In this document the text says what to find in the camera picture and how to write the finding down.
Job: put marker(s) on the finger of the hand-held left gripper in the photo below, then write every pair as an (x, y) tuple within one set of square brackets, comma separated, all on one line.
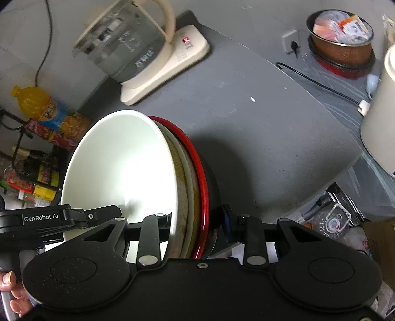
[(98, 214)]

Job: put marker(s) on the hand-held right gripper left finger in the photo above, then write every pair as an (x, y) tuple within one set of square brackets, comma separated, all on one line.
[(151, 234)]

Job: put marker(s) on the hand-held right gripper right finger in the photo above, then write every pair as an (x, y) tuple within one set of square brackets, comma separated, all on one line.
[(227, 225)]

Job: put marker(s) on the white bowl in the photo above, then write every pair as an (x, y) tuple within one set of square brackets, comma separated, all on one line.
[(123, 166)]

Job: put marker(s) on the person's left hand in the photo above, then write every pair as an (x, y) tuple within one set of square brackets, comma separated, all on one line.
[(17, 298)]

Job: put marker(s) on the red snack packet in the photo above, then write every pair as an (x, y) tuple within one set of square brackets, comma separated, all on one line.
[(46, 132)]

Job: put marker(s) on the clear plastic packaging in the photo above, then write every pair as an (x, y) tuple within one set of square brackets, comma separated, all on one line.
[(333, 216)]

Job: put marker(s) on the orange juice bottle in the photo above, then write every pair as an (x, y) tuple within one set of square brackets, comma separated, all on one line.
[(46, 112)]

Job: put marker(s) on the cardboard box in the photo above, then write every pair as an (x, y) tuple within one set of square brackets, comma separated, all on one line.
[(381, 247)]

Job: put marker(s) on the cream rice cooker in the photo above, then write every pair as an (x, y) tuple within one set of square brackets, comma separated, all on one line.
[(381, 123)]

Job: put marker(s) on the black power plug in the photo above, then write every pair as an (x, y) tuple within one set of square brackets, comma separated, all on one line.
[(294, 46)]

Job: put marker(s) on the red and black pot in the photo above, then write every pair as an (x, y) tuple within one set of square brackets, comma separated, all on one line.
[(339, 69)]

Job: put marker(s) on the pale blue cup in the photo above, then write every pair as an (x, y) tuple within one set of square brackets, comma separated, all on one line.
[(372, 85)]

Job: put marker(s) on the brown cooker inner pot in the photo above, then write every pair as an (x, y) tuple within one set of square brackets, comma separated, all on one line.
[(339, 52)]

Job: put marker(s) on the clear plastic bag of packets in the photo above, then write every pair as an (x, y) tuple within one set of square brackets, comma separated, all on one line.
[(336, 26)]

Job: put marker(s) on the white wall socket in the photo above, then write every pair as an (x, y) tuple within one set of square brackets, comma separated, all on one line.
[(288, 38)]

